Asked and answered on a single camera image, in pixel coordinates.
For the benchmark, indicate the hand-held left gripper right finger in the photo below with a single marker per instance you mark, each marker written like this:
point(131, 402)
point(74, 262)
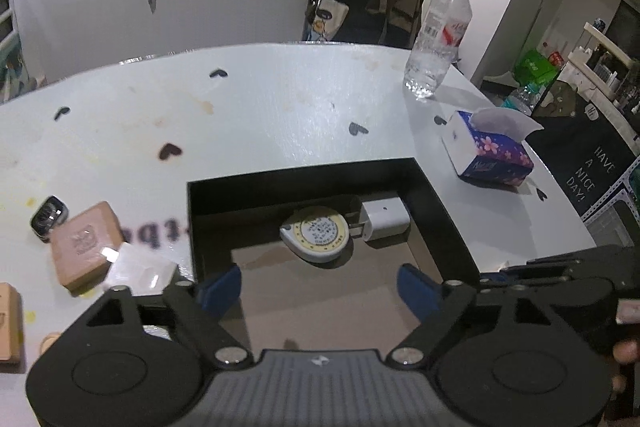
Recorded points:
point(417, 292)

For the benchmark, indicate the white cartoon tote bag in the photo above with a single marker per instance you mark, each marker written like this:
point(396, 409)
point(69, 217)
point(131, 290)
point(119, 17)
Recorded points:
point(325, 17)

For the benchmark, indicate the silver smartwatch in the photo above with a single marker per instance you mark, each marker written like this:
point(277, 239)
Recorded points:
point(47, 214)

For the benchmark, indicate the white shelf with items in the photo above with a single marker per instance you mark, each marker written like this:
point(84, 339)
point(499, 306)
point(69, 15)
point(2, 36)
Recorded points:
point(612, 57)

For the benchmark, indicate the black rectangular box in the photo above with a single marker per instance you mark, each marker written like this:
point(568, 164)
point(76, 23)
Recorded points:
point(435, 217)

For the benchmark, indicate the round white tape measure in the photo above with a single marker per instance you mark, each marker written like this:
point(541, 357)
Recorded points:
point(315, 233)

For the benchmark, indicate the clear plastic water bottle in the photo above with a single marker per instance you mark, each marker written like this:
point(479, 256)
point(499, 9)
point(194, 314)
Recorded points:
point(436, 47)

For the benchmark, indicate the black lettered sign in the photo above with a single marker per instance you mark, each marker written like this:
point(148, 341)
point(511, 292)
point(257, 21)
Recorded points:
point(585, 147)

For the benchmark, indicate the white drawer cabinet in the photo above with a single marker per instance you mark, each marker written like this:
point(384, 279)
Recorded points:
point(6, 7)

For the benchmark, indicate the white charger adapter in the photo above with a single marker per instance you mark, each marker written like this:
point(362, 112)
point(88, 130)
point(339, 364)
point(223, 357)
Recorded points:
point(385, 219)

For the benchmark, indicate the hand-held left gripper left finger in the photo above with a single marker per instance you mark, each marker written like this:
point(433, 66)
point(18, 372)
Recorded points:
point(220, 289)

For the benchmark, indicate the white charger with prongs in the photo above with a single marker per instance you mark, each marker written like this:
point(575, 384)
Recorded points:
point(141, 273)

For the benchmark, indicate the purple floral tissue box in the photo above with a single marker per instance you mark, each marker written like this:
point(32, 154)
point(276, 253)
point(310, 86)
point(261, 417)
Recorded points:
point(492, 157)

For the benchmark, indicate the carved wooden block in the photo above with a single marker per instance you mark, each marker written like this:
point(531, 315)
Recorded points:
point(9, 322)

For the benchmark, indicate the small plastic bottle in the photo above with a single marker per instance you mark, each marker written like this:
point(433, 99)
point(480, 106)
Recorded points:
point(520, 99)

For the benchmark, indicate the green bag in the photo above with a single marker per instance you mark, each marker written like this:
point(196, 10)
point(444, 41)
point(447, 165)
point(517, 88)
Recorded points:
point(536, 67)

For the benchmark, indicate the pink carved block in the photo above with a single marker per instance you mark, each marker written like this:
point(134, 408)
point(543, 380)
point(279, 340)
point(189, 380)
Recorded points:
point(85, 248)

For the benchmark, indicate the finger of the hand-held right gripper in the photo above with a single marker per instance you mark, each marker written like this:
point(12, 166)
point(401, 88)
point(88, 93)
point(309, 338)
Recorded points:
point(520, 282)
point(555, 261)

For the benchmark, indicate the beige oval case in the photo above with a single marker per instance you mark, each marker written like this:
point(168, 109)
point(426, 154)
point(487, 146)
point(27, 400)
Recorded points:
point(50, 341)

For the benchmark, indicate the person's right hand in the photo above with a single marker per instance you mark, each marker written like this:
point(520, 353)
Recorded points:
point(626, 352)

